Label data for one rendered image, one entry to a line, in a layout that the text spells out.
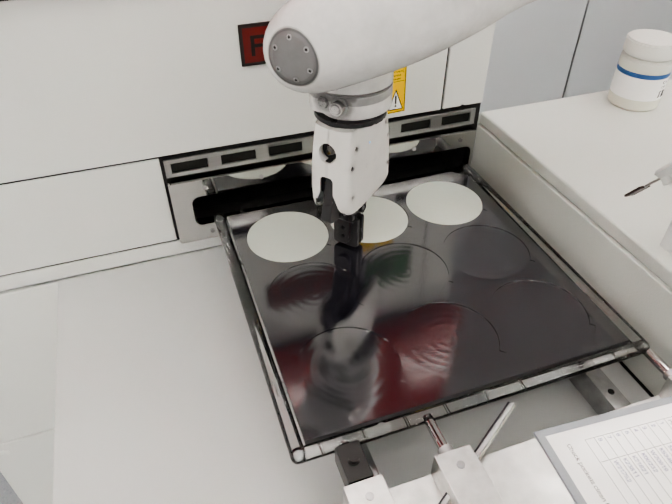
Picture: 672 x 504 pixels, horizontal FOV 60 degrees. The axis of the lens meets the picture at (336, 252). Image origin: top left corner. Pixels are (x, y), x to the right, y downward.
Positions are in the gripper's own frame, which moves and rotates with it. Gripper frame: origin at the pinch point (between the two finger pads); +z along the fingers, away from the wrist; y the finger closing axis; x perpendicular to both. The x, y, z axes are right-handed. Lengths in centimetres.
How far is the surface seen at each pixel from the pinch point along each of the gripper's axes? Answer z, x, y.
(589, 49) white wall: 59, 3, 245
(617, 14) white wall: 44, -4, 253
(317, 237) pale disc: 2.4, 3.9, -0.9
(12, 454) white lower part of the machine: 44, 46, -30
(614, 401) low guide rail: 7.5, -32.8, -3.8
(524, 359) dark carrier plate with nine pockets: 2.5, -23.6, -7.5
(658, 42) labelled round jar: -13.6, -25.3, 40.6
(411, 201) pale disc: 2.4, -3.1, 11.9
